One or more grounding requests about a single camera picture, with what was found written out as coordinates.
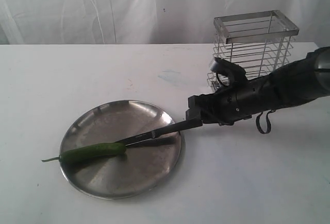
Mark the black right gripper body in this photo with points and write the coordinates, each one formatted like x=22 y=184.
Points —
x=227 y=105

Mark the black handled kitchen knife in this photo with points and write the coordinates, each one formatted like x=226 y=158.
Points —
x=153 y=134

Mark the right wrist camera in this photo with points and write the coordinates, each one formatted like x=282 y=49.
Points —
x=234 y=73

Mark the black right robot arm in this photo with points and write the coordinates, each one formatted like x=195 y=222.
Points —
x=291 y=85

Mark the metal wire utensil rack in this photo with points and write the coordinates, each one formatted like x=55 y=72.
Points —
x=259 y=42

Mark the green chili pepper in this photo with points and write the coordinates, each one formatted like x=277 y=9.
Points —
x=82 y=154

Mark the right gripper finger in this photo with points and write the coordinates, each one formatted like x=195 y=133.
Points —
x=194 y=113
x=197 y=101

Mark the round stainless steel plate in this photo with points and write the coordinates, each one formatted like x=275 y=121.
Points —
x=141 y=168

